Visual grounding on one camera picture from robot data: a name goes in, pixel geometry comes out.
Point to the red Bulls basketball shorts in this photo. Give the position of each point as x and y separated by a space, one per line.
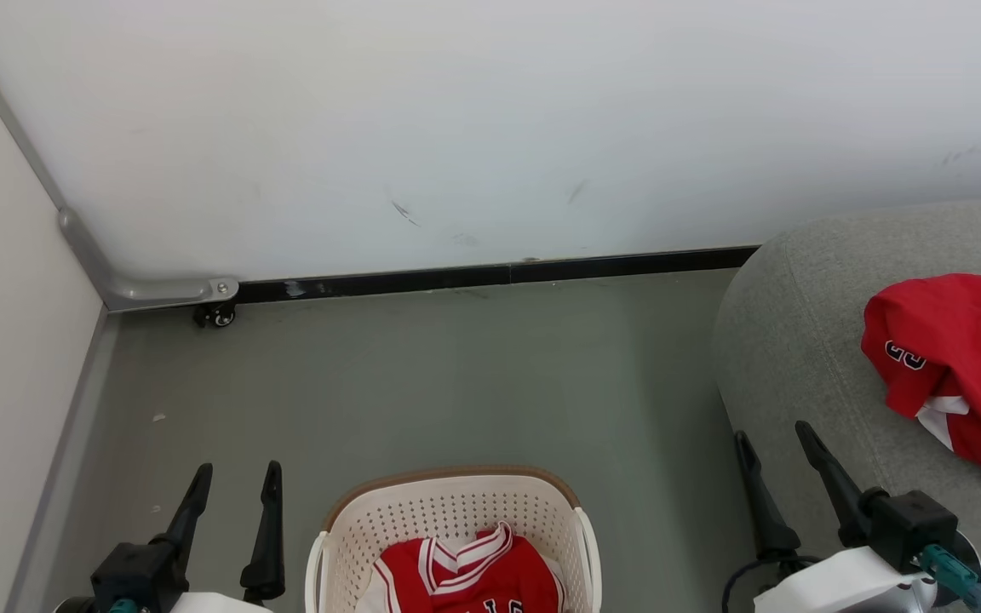
967 358

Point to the grey metal partition frame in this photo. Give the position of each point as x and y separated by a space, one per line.
141 291

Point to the cream plastic laundry basket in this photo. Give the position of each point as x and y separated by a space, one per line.
422 511

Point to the red Bulls basketball jersey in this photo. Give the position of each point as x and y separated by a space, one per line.
490 579

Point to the small black caster wheel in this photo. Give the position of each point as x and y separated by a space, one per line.
216 315

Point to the grey fabric sofa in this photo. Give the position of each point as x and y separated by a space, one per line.
797 358

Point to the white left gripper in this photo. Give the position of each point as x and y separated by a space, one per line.
218 604

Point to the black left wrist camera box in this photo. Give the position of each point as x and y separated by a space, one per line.
137 575

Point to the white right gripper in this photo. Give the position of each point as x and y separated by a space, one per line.
840 587

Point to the black wall baseboard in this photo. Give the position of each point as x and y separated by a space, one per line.
473 275

